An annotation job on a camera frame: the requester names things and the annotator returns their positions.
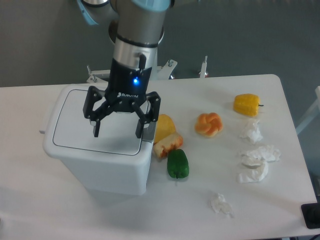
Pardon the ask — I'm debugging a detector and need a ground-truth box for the white upright post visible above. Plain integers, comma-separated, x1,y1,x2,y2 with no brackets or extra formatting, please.
198,55,209,78

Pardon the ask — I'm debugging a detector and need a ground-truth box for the green bell pepper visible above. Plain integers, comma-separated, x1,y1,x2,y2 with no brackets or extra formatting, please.
167,149,190,179

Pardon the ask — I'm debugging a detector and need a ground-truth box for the yellow toast slice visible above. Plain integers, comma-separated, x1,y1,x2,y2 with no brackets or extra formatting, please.
154,114,176,145

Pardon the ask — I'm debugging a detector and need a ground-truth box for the crumpled white tissue lower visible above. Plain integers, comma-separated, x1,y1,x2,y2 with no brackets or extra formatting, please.
236,162,269,184

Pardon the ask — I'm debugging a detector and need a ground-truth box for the black device at edge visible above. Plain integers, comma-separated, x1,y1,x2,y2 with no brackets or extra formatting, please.
301,202,320,229

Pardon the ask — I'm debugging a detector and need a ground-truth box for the crumpled white tissue upper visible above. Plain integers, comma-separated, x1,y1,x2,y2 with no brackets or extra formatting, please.
239,119,263,145

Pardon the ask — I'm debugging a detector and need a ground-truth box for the small bread loaf piece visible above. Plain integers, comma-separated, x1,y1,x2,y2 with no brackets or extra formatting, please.
153,132,184,159

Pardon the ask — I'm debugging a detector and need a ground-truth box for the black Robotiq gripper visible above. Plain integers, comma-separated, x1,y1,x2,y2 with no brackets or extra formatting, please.
83,57,161,138

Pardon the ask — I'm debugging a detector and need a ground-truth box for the crumpled white tissue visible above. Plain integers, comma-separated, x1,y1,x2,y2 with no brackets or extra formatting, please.
236,162,269,184
210,193,234,218
239,119,263,145
239,145,281,168

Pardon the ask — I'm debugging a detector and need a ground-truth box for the white trash can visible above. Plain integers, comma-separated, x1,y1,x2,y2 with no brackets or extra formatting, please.
43,84,156,195

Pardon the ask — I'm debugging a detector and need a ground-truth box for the crumpled white tissue middle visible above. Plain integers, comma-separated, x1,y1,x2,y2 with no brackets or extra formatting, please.
239,145,281,168

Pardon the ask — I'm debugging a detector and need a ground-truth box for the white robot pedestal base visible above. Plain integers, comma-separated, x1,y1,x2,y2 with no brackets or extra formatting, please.
86,19,178,85

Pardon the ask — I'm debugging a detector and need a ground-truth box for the white trash can lid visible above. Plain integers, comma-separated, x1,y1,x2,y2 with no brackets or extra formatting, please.
52,88,147,156

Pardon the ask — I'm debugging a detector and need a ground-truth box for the crumpled white tissue front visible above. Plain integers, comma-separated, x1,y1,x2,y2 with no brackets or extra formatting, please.
210,193,234,218

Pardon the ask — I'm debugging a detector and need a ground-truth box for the yellow bell pepper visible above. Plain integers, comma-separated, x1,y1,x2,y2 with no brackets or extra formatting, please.
233,93,264,117

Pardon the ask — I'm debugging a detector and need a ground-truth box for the white table leg frame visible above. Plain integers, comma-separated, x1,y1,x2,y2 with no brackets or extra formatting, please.
295,86,320,135

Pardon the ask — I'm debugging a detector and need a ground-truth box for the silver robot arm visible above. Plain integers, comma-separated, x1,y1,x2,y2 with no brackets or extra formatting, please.
83,0,173,138

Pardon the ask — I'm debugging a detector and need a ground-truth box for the orange knotted bread roll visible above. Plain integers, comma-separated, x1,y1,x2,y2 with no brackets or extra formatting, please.
194,112,224,138

